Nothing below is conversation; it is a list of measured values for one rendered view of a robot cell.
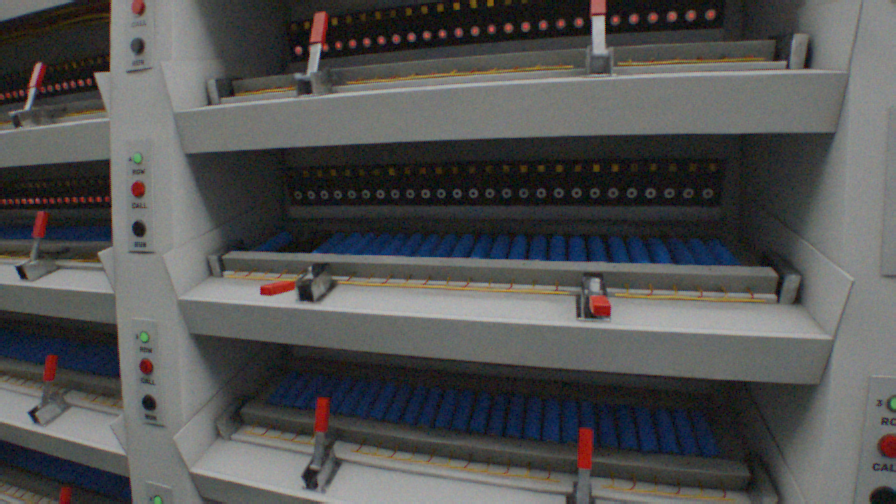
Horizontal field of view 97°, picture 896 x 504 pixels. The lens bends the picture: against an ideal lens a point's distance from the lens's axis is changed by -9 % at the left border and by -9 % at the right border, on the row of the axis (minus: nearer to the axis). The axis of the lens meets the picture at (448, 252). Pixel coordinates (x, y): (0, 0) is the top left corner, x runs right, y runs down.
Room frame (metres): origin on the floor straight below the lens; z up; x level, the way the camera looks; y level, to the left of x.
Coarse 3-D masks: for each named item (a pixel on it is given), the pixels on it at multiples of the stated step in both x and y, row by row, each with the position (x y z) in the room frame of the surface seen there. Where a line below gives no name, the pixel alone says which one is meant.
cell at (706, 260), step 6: (690, 240) 0.44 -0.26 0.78; (696, 240) 0.44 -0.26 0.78; (690, 246) 0.44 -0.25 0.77; (696, 246) 0.43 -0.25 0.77; (702, 246) 0.42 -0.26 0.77; (690, 252) 0.43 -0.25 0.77; (696, 252) 0.42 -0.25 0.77; (702, 252) 0.41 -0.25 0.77; (708, 252) 0.41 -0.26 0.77; (696, 258) 0.41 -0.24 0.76; (702, 258) 0.40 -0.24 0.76; (708, 258) 0.40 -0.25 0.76; (714, 258) 0.40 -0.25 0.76; (702, 264) 0.40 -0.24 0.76; (708, 264) 0.39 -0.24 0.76; (714, 264) 0.39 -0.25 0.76
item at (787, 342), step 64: (192, 256) 0.47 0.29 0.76; (768, 256) 0.37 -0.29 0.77; (192, 320) 0.45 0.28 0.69; (256, 320) 0.43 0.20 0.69; (320, 320) 0.41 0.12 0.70; (384, 320) 0.39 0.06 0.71; (448, 320) 0.37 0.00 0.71; (512, 320) 0.36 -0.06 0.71; (576, 320) 0.35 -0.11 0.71; (640, 320) 0.35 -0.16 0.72; (704, 320) 0.34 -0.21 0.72; (768, 320) 0.33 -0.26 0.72; (832, 320) 0.30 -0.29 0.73
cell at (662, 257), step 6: (648, 240) 0.45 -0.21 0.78; (654, 240) 0.45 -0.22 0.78; (660, 240) 0.45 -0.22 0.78; (648, 246) 0.45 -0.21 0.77; (654, 246) 0.43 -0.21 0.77; (660, 246) 0.43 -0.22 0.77; (648, 252) 0.44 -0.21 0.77; (654, 252) 0.43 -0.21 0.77; (660, 252) 0.42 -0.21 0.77; (666, 252) 0.42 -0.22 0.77; (654, 258) 0.42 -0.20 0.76; (660, 258) 0.41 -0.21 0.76; (666, 258) 0.40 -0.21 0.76
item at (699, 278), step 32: (224, 256) 0.49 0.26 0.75; (256, 256) 0.48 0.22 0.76; (288, 256) 0.47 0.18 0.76; (320, 256) 0.46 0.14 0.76; (352, 256) 0.46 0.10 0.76; (384, 256) 0.45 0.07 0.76; (448, 288) 0.41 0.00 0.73; (640, 288) 0.38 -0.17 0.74; (672, 288) 0.37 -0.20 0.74; (704, 288) 0.37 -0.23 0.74; (736, 288) 0.36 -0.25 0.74; (768, 288) 0.35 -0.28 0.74
